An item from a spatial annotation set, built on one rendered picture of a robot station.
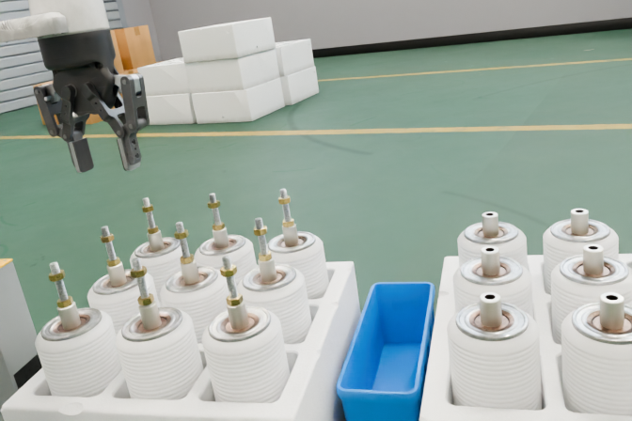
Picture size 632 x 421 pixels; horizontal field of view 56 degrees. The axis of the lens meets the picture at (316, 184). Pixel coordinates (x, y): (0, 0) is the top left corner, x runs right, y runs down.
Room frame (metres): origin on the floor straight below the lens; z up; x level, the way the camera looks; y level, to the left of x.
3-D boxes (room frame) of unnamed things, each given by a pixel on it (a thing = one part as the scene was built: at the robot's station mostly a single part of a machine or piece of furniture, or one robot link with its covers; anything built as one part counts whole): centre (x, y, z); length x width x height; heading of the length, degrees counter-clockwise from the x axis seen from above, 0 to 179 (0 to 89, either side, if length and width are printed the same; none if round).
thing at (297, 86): (3.92, 0.15, 0.09); 0.39 x 0.39 x 0.18; 61
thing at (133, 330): (0.66, 0.23, 0.25); 0.08 x 0.08 x 0.01
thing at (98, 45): (0.67, 0.23, 0.57); 0.08 x 0.08 x 0.09
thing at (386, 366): (0.78, -0.08, 0.06); 0.30 x 0.11 x 0.12; 162
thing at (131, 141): (0.65, 0.19, 0.49); 0.03 x 0.01 x 0.05; 66
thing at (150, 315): (0.66, 0.23, 0.26); 0.02 x 0.02 x 0.03
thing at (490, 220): (0.78, -0.24, 0.26); 0.02 x 0.02 x 0.03
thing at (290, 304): (0.75, 0.08, 0.16); 0.10 x 0.10 x 0.18
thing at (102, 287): (0.81, 0.31, 0.25); 0.08 x 0.08 x 0.01
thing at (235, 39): (3.57, 0.38, 0.45); 0.39 x 0.39 x 0.18; 58
